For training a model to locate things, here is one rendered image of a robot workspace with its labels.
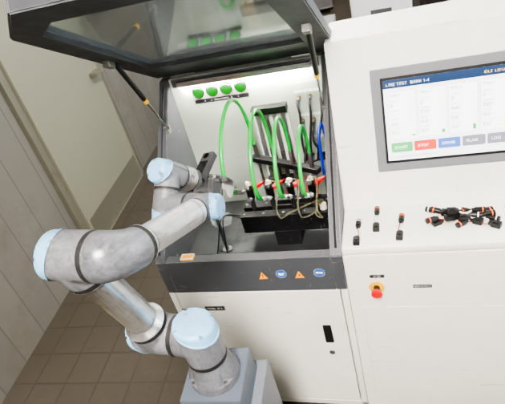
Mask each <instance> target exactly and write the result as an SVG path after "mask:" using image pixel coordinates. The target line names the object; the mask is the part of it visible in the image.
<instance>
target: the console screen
mask: <svg viewBox="0 0 505 404"><path fill-rule="evenodd" d="M370 87H371V96H372V105H373V113H374V130H375V139H376V147H377V156H378V171H379V172H392V171H401V170H410V169H419V168H436V167H446V166H455V165H464V164H482V163H491V162H500V161H505V50H502V51H496V52H491V53H485V54H480V55H469V56H464V57H458V58H452V59H443V60H437V61H431V62H426V63H415V64H410V65H405V66H399V67H389V68H383V69H377V70H372V71H370Z"/></svg>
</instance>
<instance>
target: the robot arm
mask: <svg viewBox="0 0 505 404"><path fill-rule="evenodd" d="M216 157H217V154H216V153H215V152H214V151H210V152H206V153H204V154H203V155H202V157H201V159H200V162H199V164H198V166H197V168H196V169H195V168H192V167H189V166H186V165H183V164H179V163H177V162H174V161H171V160H166V159H162V158H155V159H153V160H152V161H151V162H150V164H149V165H148V167H147V177H148V179H149V180H150V181H151V182H152V183H154V195H153V203H152V209H151V220H149V221H148V222H146V223H145V224H142V225H140V224H134V225H131V226H129V227H127V228H124V229H117V230H90V229H67V228H61V229H52V230H50V231H48V232H46V233H45V234H43V235H42V236H41V238H40V239H39V240H38V243H37V244H36V246H35V249H34V256H33V258H34V270H35V272H36V273H37V274H38V276H39V277H41V278H42V279H43V280H47V281H57V282H59V283H61V284H62V285H64V286H65V287H66V288H67V289H69V290H70V291H71V292H72V293H74V294H78V295H84V294H86V295H87V296H89V298H90V299H92V300H93V301H94V302H95V303H97V304H98V305H99V306H100V307H102V308H103V309H104V310H105V311H107V312H108V313H109V314H110V315H112V316H113V318H115V319H116V320H117V321H118V322H120V323H121V324H122V325H123V326H125V327H126V328H125V337H127V339H126V340H127V343H128V345H129V346H130V347H131V348H132V349H133V350H135V351H138V352H140V353H143V354H159V355H165V356H171V357H177V358H185V359H186V360H187V362H188V364H189V379H190V383H191V384H192V387H193V389H194V390H195V391H196V392H197V393H198V394H200V395H203V396H206V397H215V396H218V395H221V394H224V393H226V392H227V391H229V390H230V389H232V388H233V387H234V385H235V384H236V382H237V381H238V379H239V377H240V363H239V360H238V358H237V356H236V355H235V354H234V353H233V352H232V351H231V350H230V349H229V348H228V347H227V346H226V345H225V343H224V339H223V338H222V335H221V333H220V328H219V326H218V324H217V322H216V320H215V319H214V317H213V315H212V314H211V313H210V312H209V311H207V310H206V309H202V308H198V307H192V308H188V309H187V310H186V311H184V310H182V311H181V312H179V313H178V314H177V313H167V312H165V311H164V310H163V309H162V308H161V307H160V306H159V305H158V304H156V303H153V302H147V301H146V300H145V299H144V298H143V297H142V296H141V295H140V294H139V293H137V292H136V291H135V290H134V289H133V288H132V287H131V286H130V285H129V284H128V283H127V282H126V281H125V280H124V278H125V277H128V276H130V275H132V274H133V273H136V272H138V271H140V270H141V269H143V268H144V267H146V266H148V265H149V264H151V263H152V262H153V261H154V260H155V259H156V258H157V256H158V253H159V252H160V251H162V250H163V249H165V248H167V247H168V246H169V245H170V244H172V243H173V242H175V241H176V240H178V239H180V238H181V237H182V236H184V235H185V234H187V233H188V232H190V231H192V230H193V229H194V228H196V227H197V226H199V225H200V224H202V223H204V222H205V221H206V220H219V219H221V218H222V217H223V215H224V212H225V202H224V197H223V190H225V191H226V192H227V195H228V198H232V194H233V190H234V188H237V186H236V183H235V182H234V181H233V180H232V179H230V178H228V177H226V176H221V175H217V174H209V172H210V171H211V169H212V166H213V164H214V162H215V160H216ZM180 189H181V190H185V191H187V193H180Z"/></svg>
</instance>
